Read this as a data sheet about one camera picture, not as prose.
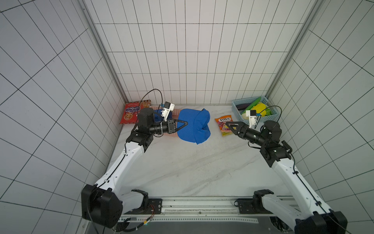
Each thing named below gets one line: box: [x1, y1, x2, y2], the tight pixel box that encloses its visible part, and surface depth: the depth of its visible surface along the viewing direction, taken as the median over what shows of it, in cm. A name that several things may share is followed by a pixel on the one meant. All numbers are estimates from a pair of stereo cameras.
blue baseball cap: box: [177, 108, 211, 145], surface depth 71 cm
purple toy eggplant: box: [235, 103, 251, 111], surface depth 116 cm
